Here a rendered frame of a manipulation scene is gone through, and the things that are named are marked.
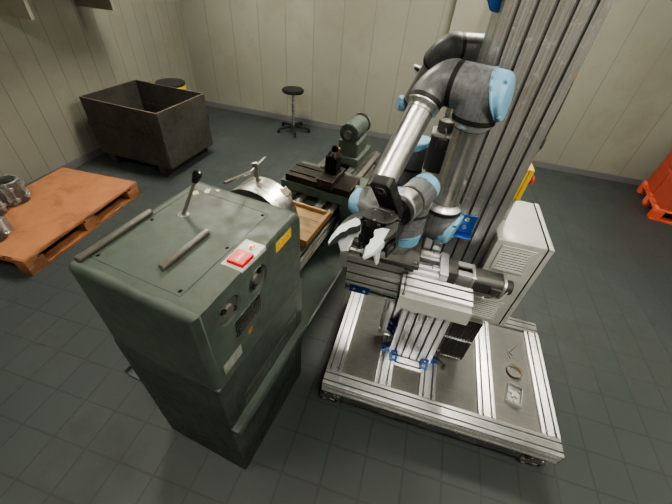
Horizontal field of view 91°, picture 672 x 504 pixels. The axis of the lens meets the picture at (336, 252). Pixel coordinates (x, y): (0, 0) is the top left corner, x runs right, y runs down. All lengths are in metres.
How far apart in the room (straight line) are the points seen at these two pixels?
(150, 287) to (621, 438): 2.62
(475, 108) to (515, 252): 0.66
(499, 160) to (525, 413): 1.45
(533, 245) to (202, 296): 1.17
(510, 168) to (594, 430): 1.85
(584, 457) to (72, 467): 2.71
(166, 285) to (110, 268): 0.19
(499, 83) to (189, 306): 0.96
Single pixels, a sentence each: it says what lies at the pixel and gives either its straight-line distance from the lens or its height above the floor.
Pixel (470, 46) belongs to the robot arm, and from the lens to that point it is 1.53.
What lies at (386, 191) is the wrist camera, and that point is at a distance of 0.66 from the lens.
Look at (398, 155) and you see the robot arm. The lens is 0.93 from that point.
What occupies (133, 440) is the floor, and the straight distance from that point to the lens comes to 2.27.
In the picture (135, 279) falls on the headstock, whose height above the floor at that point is 1.26.
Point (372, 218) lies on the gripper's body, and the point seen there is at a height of 1.59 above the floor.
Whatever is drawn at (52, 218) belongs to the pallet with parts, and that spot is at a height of 0.15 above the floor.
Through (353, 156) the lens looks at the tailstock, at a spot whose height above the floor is 0.93.
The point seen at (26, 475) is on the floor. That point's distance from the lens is 2.44.
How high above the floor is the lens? 1.97
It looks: 42 degrees down
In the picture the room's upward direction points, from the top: 6 degrees clockwise
